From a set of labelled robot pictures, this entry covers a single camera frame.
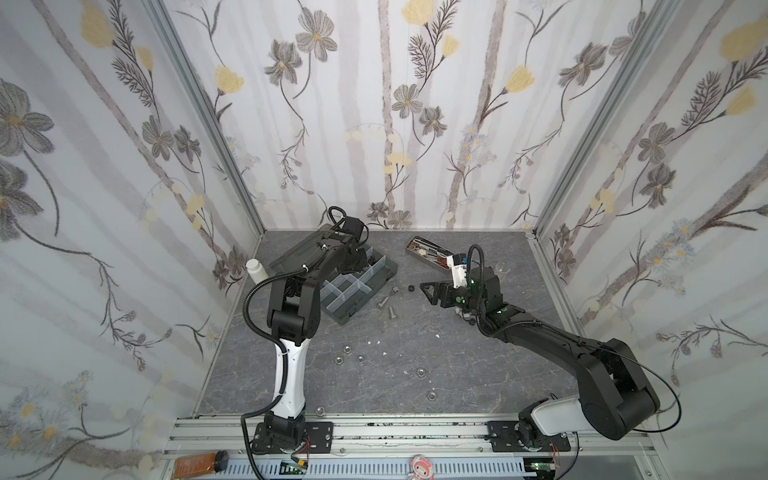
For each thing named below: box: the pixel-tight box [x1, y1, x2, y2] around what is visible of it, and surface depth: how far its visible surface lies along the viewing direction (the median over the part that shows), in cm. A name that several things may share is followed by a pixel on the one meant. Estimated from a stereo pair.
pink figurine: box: [408, 455, 434, 480], surface depth 69 cm
